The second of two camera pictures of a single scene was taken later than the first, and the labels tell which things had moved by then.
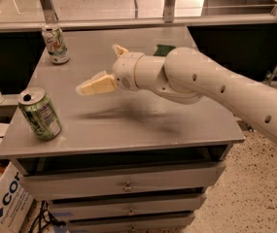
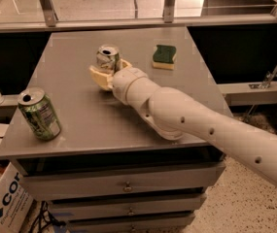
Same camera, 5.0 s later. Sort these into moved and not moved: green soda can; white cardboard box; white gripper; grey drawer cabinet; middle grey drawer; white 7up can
Moved: white 7up can; white gripper
Not moved: green soda can; grey drawer cabinet; white cardboard box; middle grey drawer
